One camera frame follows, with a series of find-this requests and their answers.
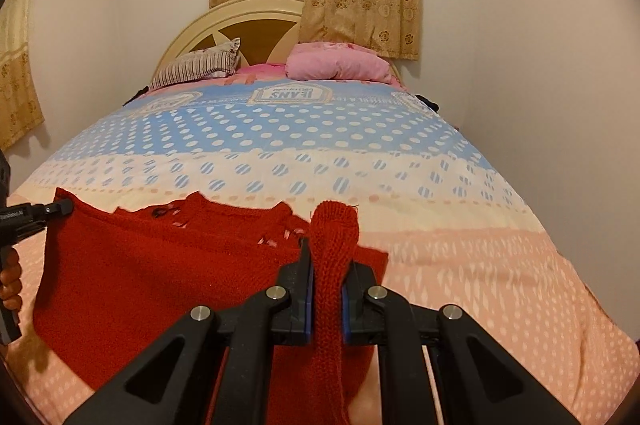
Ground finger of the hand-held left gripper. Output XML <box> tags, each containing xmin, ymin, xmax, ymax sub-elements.
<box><xmin>22</xmin><ymin>199</ymin><xmax>74</xmax><ymax>228</ymax></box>

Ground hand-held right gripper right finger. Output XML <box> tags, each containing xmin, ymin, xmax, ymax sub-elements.
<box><xmin>342</xmin><ymin>261</ymin><xmax>583</xmax><ymax>425</ymax></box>

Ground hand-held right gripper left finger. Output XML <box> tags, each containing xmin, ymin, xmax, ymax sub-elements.
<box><xmin>65</xmin><ymin>237</ymin><xmax>316</xmax><ymax>425</ymax></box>

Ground red embroidered knit sweater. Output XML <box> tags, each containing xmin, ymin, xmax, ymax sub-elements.
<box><xmin>32</xmin><ymin>188</ymin><xmax>390</xmax><ymax>425</ymax></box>

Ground person's left hand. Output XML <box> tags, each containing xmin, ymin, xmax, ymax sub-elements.
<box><xmin>1</xmin><ymin>250</ymin><xmax>24</xmax><ymax>312</ymax></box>

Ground yellow floral side curtain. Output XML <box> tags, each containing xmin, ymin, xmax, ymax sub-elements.
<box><xmin>0</xmin><ymin>0</ymin><xmax>46</xmax><ymax>152</ymax></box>

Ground polka dot bedspread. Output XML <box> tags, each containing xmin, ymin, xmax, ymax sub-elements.
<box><xmin>0</xmin><ymin>75</ymin><xmax>640</xmax><ymax>425</ymax></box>

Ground striped pillow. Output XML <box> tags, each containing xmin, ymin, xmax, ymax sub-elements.
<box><xmin>150</xmin><ymin>38</ymin><xmax>242</xmax><ymax>89</ymax></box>

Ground pink bed sheet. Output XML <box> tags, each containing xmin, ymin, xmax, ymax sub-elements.
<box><xmin>234</xmin><ymin>62</ymin><xmax>288</xmax><ymax>78</ymax></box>

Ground pink pillow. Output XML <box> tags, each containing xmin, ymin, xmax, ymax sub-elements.
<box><xmin>285</xmin><ymin>42</ymin><xmax>392</xmax><ymax>83</ymax></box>

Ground cream wooden headboard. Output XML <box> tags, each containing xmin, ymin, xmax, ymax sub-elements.
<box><xmin>151</xmin><ymin>0</ymin><xmax>402</xmax><ymax>82</ymax></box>

